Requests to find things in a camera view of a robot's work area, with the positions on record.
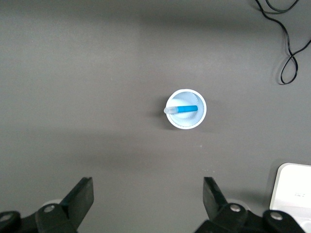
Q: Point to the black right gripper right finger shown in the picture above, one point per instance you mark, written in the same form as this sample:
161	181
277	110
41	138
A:
215	202

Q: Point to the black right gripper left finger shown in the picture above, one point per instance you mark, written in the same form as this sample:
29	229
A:
76	201

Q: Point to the blue marker with clear cap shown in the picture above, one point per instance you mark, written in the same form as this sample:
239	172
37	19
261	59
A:
187	108

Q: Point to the white rectangular device box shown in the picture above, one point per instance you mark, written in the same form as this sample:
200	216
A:
291	184

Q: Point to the light blue ribbed plastic cup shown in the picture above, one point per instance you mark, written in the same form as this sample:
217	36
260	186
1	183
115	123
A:
192	121

